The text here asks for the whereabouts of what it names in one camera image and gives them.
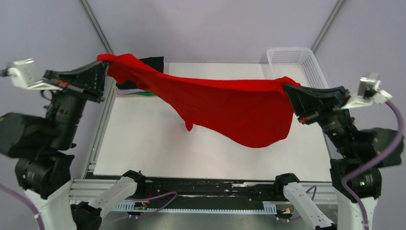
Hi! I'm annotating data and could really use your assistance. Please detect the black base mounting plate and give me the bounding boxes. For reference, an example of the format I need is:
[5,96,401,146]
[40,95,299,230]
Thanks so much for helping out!
[131,177,288,208]

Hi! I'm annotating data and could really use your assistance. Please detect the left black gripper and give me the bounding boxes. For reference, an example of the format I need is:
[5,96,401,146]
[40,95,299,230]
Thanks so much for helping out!
[45,55,112,144]

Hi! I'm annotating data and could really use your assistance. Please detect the folded black t shirt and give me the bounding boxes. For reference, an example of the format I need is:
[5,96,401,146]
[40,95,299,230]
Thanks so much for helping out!
[115,56,165,91]

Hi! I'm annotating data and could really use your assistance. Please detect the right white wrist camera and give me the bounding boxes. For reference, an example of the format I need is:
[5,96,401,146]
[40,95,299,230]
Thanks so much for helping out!
[340,73,393,110]

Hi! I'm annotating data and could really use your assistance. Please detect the red t shirt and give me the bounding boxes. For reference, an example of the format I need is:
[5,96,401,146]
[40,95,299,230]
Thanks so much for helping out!
[97,54,299,148]

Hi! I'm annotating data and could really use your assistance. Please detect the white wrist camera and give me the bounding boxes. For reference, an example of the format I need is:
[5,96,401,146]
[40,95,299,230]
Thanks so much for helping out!
[340,73,393,110]
[0,58,62,91]

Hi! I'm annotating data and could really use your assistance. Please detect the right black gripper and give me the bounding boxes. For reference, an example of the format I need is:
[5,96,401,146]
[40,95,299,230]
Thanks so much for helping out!
[281,80,355,154]

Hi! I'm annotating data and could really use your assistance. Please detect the folded lavender t shirt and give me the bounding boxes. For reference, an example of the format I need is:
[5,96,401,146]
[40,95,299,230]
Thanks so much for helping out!
[116,88,149,95]

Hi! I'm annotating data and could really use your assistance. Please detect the white plastic basket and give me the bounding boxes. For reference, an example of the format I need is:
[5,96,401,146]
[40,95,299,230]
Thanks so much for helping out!
[266,47,328,89]

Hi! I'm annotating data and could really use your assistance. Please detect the aluminium frame rail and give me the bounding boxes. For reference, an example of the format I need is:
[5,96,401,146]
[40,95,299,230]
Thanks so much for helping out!
[68,178,357,206]

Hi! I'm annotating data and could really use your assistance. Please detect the white slotted cable duct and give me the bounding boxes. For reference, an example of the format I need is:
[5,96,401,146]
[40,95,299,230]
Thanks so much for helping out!
[113,201,277,215]

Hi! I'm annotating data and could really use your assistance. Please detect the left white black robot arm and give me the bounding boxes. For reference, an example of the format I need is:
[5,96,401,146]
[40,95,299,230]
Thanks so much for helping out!
[0,59,147,230]

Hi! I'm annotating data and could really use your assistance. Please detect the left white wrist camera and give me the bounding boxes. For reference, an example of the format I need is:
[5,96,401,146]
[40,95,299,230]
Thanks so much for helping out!
[0,58,62,91]

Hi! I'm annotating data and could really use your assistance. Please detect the folded green t shirt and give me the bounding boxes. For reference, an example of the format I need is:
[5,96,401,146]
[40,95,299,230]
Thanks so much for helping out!
[135,92,156,96]

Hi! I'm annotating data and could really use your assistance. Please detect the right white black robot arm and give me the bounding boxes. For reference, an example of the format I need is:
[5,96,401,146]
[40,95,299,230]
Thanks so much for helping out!
[273,85,405,230]

